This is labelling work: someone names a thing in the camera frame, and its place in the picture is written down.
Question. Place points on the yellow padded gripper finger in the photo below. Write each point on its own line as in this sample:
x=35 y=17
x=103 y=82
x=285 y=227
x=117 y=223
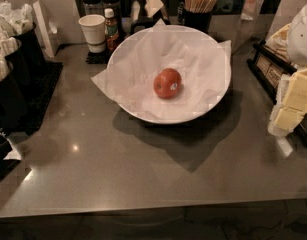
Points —
x=291 y=104

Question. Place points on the red apple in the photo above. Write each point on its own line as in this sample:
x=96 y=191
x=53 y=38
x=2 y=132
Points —
x=167 y=83

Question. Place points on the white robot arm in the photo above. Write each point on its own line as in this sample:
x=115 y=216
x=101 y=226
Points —
x=296 y=44

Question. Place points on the white bowl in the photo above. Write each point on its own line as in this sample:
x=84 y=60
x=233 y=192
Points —
x=193 y=67

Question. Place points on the black condiment packet rack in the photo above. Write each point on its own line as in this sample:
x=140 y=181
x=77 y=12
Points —
x=271 y=66

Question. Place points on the white paper liner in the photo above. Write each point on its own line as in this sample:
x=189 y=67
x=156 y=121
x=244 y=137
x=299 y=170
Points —
x=139 y=74

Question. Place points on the black cup of stirrers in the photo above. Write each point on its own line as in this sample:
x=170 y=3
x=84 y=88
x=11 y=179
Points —
x=198 y=13

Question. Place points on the black napkin holder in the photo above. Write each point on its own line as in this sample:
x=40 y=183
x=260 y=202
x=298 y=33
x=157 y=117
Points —
x=146 y=13

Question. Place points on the small sauce bottle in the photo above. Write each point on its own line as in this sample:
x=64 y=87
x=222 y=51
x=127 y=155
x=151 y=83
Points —
x=111 y=29

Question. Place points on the black small coaster mat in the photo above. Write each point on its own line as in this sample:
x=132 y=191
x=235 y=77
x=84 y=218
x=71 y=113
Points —
x=98 y=58

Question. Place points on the dark shaker right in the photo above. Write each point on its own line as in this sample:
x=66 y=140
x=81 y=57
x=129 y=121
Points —
x=116 y=6

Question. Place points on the white paper cup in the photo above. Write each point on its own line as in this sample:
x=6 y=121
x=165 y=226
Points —
x=93 y=28

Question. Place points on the black rubber mat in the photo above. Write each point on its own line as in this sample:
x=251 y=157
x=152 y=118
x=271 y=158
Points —
x=38 y=99

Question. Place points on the white card stand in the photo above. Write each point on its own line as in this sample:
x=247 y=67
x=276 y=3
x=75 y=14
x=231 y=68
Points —
x=47 y=30

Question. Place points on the black cutlery bin front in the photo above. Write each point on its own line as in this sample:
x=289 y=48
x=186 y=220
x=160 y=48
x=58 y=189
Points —
x=13 y=106

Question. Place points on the black cutlery bin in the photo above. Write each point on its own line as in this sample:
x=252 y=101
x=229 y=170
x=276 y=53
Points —
x=13 y=106
x=10 y=48
x=19 y=24

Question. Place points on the black cutlery bin rear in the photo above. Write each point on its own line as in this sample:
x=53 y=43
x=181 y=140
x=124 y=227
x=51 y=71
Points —
x=19 y=24

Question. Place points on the black cutlery bin middle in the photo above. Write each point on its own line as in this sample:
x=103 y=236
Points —
x=10 y=48

